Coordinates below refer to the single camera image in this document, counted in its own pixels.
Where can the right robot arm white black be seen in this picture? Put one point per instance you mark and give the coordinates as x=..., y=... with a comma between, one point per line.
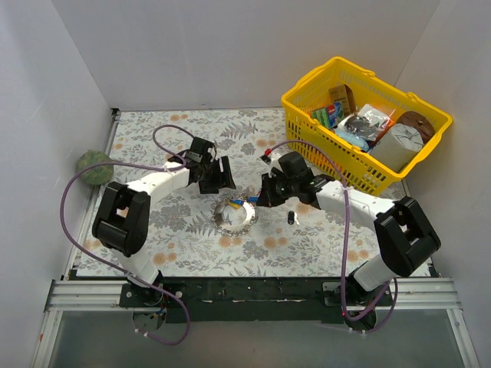
x=405, y=237

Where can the silver foil packet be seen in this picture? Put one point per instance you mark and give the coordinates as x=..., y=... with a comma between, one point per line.
x=369, y=123

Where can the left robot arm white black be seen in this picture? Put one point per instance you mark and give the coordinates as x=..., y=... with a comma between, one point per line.
x=122, y=220

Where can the brown cardboard box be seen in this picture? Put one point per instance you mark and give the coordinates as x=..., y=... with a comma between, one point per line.
x=344, y=95

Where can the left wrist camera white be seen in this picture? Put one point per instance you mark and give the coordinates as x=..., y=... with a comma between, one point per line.
x=193, y=156

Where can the yellow plastic basket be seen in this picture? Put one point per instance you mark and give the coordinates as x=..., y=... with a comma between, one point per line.
x=330, y=153

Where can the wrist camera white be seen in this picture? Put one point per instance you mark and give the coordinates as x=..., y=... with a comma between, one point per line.
x=193, y=156
x=269, y=157

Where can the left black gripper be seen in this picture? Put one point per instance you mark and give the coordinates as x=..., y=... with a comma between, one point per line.
x=221, y=175

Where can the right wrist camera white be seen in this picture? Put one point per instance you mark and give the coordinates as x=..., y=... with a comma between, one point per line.
x=269, y=157

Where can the green blue sponge pack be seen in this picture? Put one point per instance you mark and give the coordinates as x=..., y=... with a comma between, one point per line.
x=329, y=116

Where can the brown round disc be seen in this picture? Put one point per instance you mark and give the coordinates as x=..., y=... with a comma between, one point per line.
x=419, y=122

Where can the small black key fob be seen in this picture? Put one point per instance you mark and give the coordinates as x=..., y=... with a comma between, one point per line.
x=292, y=218

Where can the floral table mat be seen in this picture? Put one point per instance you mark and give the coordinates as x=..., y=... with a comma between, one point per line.
x=182, y=237

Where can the metal disc keyring holder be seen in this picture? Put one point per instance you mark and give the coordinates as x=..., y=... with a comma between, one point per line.
x=233, y=222

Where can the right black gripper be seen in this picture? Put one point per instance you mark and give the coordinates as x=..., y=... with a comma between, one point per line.
x=271, y=190

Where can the light blue cloth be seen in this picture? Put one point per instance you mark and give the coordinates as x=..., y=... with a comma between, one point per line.
x=352, y=139

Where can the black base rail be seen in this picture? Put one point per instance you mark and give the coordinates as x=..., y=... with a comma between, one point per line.
x=240, y=299

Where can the green felt ball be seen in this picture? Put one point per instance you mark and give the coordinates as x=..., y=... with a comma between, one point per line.
x=96, y=176

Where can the blue key fob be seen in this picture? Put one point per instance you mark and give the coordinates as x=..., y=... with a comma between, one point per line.
x=251, y=199

